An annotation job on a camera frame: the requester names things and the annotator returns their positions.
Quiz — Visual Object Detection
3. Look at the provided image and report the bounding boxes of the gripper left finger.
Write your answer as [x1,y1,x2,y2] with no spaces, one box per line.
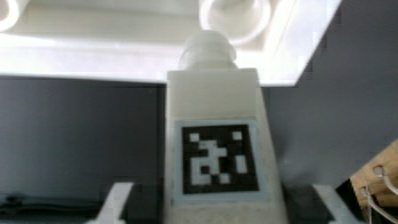
[86,182,136,224]

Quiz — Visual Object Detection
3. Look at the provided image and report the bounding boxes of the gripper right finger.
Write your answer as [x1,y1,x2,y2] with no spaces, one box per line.
[313,184,367,224]

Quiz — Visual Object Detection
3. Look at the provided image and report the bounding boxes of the white leg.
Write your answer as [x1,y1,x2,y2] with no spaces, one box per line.
[164,31,288,224]

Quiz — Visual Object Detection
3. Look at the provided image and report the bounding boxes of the white square tabletop part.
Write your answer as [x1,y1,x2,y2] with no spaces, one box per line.
[0,0,344,86]

